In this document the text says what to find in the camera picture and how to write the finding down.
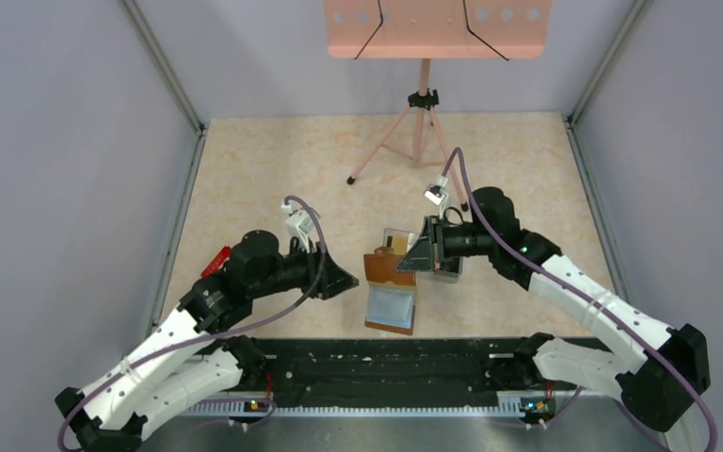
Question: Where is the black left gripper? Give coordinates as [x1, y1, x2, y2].
[249, 235, 359, 299]

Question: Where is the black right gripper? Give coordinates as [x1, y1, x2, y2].
[396, 214, 496, 271]

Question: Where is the clear acrylic card box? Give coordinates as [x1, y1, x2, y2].
[382, 227, 464, 283]

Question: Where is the brown leather card holder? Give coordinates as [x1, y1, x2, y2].
[363, 247, 417, 336]

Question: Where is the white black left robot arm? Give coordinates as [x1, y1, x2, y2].
[55, 230, 359, 451]

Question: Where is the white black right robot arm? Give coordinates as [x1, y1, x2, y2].
[396, 186, 710, 432]

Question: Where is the yellow credit card stack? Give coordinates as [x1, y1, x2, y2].
[386, 235, 408, 254]

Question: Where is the red plastic block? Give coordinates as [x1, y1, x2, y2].
[201, 246, 232, 278]

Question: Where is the pink tripod music stand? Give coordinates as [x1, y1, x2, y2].
[323, 0, 554, 210]

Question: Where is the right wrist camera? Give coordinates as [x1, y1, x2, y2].
[424, 174, 449, 207]

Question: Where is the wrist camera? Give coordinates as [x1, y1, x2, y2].
[424, 174, 449, 207]
[285, 208, 315, 245]

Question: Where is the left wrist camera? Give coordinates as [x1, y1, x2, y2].
[285, 208, 315, 245]

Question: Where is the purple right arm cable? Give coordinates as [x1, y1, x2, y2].
[441, 147, 719, 452]

